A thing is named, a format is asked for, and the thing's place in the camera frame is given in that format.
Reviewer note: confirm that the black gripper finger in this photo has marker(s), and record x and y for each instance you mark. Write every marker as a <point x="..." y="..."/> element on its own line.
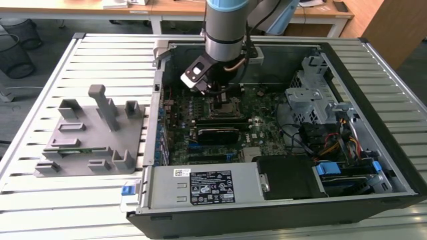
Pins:
<point x="217" y="100"/>
<point x="224" y="100"/>

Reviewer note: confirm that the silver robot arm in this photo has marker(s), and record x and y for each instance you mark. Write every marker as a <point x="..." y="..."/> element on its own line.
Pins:
<point x="223" y="30"/>

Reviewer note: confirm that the CPU socket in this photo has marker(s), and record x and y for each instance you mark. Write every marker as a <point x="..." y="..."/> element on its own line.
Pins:
<point x="233" y="116"/>

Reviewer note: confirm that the silver coin battery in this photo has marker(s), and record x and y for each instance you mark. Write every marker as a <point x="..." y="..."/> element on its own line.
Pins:
<point x="262" y="93"/>

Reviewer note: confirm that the green motherboard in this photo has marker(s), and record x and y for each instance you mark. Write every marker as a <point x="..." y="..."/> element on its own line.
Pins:
<point x="270" y="110"/>

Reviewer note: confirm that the black graphics card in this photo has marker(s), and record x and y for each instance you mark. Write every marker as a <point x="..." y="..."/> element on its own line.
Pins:
<point x="217" y="137"/>

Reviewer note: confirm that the silver chipset heatsink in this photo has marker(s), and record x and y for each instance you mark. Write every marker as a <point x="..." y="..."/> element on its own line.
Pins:
<point x="253" y="153"/>

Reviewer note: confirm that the black expansion slot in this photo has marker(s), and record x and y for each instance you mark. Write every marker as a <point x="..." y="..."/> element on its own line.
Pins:
<point x="209" y="158"/>

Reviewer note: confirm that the grey parts rack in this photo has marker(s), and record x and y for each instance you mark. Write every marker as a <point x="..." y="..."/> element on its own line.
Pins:
<point x="129" y="135"/>

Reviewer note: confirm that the silver metal latch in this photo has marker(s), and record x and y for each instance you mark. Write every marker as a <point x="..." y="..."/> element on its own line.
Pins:
<point x="264" y="183"/>

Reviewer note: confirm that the black plastic cover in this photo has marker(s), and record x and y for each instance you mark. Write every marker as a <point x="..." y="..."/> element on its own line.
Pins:
<point x="290" y="175"/>

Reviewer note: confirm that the silver power supply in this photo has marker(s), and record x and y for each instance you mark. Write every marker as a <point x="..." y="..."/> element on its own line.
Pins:
<point x="163" y="185"/>

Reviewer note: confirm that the white device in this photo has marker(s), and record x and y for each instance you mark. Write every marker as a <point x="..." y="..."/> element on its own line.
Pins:
<point x="137" y="2"/>

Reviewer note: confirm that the wooden desk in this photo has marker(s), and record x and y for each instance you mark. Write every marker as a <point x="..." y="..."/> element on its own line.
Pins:
<point x="334" y="15"/>

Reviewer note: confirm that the blue disk carrier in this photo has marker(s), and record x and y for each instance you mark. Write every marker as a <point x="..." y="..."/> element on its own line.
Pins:
<point x="328" y="170"/>

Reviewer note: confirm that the white box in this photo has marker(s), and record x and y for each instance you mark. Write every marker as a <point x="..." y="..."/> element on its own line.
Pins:
<point x="115" y="4"/>

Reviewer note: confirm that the black phone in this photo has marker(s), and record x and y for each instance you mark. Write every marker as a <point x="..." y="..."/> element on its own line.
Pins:
<point x="340" y="6"/>

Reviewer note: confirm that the blue plastic latch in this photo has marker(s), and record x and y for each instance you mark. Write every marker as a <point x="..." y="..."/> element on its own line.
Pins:
<point x="128" y="191"/>

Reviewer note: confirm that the black PC case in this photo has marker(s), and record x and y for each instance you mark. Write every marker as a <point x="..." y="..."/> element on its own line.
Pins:
<point x="233" y="225"/>

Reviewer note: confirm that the blue plastic tab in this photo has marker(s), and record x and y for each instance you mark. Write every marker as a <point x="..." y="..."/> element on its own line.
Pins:
<point x="376" y="167"/>

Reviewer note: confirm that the wooden cabinet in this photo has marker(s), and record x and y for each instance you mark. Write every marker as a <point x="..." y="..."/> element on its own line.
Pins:
<point x="400" y="30"/>

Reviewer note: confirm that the grey stand foot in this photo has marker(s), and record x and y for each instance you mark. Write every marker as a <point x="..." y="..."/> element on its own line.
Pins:
<point x="7" y="96"/>

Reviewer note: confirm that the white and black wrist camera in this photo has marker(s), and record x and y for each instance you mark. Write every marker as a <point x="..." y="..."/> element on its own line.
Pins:
<point x="196" y="71"/>

